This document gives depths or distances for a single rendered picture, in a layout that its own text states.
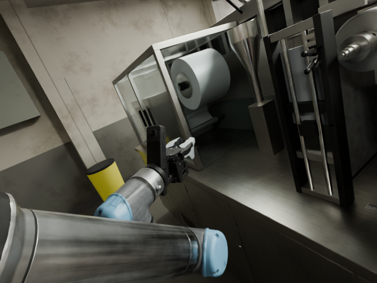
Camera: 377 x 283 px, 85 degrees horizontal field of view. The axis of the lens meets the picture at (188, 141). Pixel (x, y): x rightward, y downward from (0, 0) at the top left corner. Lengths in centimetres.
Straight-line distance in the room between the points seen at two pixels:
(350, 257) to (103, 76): 371
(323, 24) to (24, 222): 62
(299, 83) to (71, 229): 64
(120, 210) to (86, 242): 20
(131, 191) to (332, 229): 55
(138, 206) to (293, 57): 56
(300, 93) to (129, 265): 62
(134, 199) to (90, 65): 352
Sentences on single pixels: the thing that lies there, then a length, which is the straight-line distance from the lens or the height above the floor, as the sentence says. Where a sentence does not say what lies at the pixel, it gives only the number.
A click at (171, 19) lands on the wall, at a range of 479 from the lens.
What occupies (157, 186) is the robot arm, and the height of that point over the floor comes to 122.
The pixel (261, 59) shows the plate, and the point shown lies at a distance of 132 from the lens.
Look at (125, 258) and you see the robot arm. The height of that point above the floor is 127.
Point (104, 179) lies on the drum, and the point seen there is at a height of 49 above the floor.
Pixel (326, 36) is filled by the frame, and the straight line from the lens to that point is 62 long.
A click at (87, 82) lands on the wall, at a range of 379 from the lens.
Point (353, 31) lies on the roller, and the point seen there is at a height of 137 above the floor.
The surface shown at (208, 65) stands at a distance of 123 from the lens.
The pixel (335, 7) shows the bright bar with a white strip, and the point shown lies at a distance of 71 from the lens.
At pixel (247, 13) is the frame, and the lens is 135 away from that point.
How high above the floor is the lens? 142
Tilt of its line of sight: 17 degrees down
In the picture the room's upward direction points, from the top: 21 degrees counter-clockwise
